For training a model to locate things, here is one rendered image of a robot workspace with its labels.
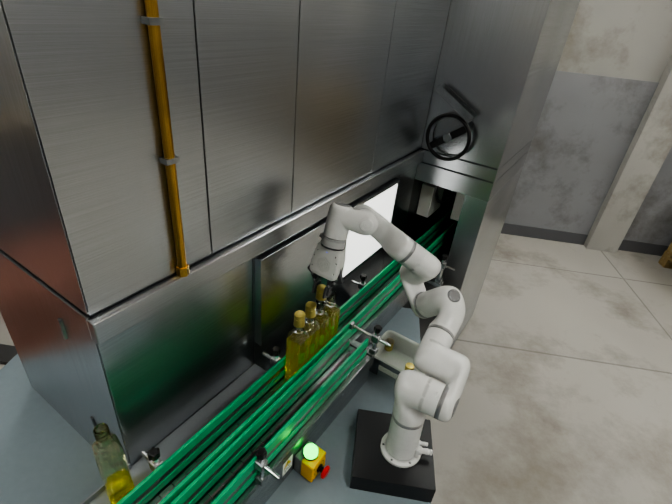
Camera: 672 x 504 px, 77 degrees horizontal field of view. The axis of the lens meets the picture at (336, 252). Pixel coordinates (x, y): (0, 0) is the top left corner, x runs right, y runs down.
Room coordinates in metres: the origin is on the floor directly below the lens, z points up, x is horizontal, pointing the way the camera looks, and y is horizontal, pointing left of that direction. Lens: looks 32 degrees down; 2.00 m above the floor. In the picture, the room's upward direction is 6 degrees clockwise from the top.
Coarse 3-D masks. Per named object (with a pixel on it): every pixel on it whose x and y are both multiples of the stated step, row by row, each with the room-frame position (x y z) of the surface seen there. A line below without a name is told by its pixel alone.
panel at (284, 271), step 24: (288, 240) 1.15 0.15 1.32; (312, 240) 1.23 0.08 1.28; (264, 264) 1.03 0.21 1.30; (288, 264) 1.12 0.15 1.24; (360, 264) 1.56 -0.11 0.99; (264, 288) 1.03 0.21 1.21; (288, 288) 1.13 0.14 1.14; (264, 312) 1.03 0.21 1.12; (288, 312) 1.13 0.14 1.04; (264, 336) 1.03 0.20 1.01
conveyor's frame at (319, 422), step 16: (448, 240) 2.08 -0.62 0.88; (400, 288) 1.57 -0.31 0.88; (384, 304) 1.44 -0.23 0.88; (400, 304) 1.56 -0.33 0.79; (368, 320) 1.32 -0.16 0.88; (384, 320) 1.42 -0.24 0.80; (352, 336) 1.22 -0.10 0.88; (368, 336) 1.30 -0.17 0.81; (368, 368) 1.11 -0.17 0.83; (352, 384) 1.01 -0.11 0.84; (336, 400) 0.93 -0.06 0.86; (320, 416) 0.85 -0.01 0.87; (336, 416) 0.94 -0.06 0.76; (304, 432) 0.79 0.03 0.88; (320, 432) 0.86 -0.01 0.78; (288, 448) 0.73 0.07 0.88; (272, 464) 0.67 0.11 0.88; (288, 464) 0.72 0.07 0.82; (272, 480) 0.66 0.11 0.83; (256, 496) 0.60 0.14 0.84
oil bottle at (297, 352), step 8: (288, 336) 0.97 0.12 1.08; (296, 336) 0.96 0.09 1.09; (304, 336) 0.97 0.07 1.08; (288, 344) 0.97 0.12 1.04; (296, 344) 0.95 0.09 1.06; (304, 344) 0.97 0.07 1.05; (288, 352) 0.97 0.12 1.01; (296, 352) 0.95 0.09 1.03; (304, 352) 0.97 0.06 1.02; (288, 360) 0.97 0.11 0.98; (296, 360) 0.95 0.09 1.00; (304, 360) 0.97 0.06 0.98; (288, 368) 0.97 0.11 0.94; (296, 368) 0.95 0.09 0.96; (288, 376) 0.97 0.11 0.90
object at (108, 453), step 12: (96, 432) 0.55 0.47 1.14; (108, 432) 0.56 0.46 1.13; (96, 444) 0.55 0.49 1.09; (108, 444) 0.55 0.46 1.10; (120, 444) 0.56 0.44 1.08; (96, 456) 0.53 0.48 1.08; (108, 456) 0.53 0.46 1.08; (120, 456) 0.55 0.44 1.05; (108, 468) 0.53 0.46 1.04; (120, 468) 0.54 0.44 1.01; (108, 480) 0.52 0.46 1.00; (120, 480) 0.54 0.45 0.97; (108, 492) 0.52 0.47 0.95; (120, 492) 0.53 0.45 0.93
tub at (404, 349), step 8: (384, 336) 1.28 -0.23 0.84; (392, 336) 1.31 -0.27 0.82; (400, 336) 1.29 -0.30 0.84; (384, 344) 1.28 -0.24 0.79; (400, 344) 1.28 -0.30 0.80; (408, 344) 1.27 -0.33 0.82; (416, 344) 1.25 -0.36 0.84; (384, 352) 1.26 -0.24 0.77; (392, 352) 1.27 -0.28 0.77; (400, 352) 1.27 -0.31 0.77; (408, 352) 1.26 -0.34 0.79; (384, 360) 1.15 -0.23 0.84; (392, 360) 1.22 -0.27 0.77; (400, 360) 1.23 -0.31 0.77; (408, 360) 1.23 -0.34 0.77; (400, 368) 1.12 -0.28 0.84
